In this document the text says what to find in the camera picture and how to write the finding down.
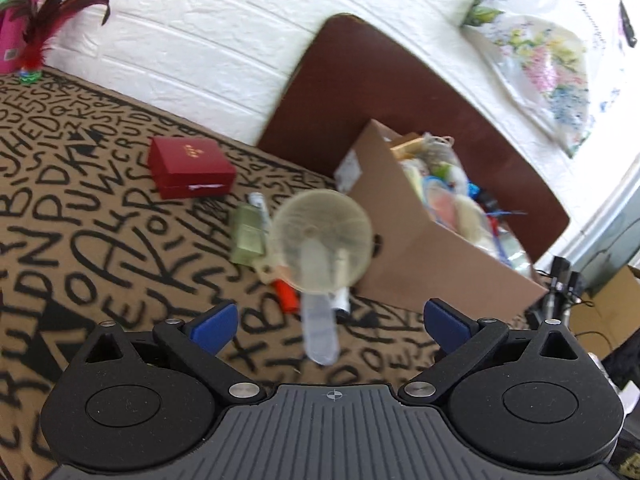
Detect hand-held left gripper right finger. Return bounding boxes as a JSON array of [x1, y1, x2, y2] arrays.
[[399, 298, 582, 404]]

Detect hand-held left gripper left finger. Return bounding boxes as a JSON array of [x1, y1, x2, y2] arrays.
[[82, 302, 265, 406]]

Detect brown cardboard box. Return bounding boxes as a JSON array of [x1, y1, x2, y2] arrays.
[[334, 119, 550, 315]]

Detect clear handheld fan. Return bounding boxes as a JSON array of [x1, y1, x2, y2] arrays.
[[270, 190, 375, 367]]

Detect green rectangular box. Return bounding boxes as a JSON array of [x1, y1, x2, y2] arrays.
[[230, 203, 267, 266]]

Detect pile of plastic packets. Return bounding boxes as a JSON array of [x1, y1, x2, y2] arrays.
[[400, 132, 533, 278]]

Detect white tube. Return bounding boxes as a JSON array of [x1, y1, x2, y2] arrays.
[[248, 192, 273, 231]]

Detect letter printed blanket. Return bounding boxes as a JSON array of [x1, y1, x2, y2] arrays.
[[0, 65, 551, 480]]

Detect red gift box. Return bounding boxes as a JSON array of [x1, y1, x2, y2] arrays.
[[147, 136, 237, 201]]

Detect plain cardboard carton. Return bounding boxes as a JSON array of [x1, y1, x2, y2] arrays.
[[570, 265, 640, 361]]

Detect brown wooden board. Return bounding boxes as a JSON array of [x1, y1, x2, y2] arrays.
[[257, 13, 572, 265]]

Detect floral plastic bag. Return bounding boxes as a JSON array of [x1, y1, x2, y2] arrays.
[[460, 0, 603, 158]]

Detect red feather shuttlecock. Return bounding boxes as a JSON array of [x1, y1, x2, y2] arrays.
[[0, 0, 112, 84]]

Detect pink bottle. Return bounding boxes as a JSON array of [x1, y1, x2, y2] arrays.
[[0, 0, 56, 75]]

